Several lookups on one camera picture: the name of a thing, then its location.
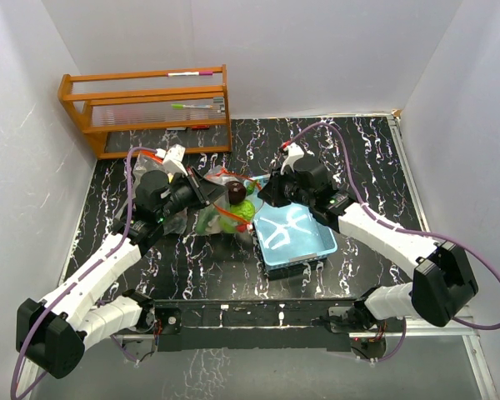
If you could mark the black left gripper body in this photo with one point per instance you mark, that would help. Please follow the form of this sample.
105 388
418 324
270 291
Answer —
181 197

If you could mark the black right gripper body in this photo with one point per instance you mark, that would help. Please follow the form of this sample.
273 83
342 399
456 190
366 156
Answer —
305 195

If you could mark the dark purple round fruit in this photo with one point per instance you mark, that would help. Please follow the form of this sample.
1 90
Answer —
236 192

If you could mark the clear zip top bag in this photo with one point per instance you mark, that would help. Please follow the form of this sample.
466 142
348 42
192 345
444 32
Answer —
147 161

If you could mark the clear zip bag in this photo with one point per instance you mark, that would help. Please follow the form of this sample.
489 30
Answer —
147 161
221 176

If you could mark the dark green round vegetable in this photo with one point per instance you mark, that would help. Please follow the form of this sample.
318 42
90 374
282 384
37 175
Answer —
244 210

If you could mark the white garlic bulb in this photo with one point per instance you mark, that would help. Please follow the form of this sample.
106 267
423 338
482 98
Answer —
208 226

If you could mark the light green round fruit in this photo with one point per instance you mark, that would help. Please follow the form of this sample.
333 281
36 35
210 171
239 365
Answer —
228 223

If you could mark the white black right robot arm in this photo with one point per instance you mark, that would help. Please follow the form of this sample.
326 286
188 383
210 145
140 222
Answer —
442 279

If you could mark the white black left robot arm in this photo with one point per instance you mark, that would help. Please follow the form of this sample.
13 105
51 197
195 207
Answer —
55 331

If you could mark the light blue plastic basket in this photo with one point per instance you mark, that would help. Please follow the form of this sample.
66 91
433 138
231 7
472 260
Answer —
289 235

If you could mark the orange wooden shelf rack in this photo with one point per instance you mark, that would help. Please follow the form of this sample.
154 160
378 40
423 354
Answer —
102 104

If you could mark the green white marker pen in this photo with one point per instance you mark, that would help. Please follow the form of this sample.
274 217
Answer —
191 106

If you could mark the pink white marker pen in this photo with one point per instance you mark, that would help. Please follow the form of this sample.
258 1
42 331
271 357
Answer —
189 74

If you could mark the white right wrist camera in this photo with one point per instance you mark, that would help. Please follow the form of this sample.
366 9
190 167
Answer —
294 152

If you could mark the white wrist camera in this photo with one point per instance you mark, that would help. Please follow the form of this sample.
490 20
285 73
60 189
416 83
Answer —
172 159
294 152

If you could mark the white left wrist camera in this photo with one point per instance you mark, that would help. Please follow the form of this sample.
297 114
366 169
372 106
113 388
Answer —
172 159

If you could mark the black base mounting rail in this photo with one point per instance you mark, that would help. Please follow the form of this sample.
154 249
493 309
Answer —
251 324

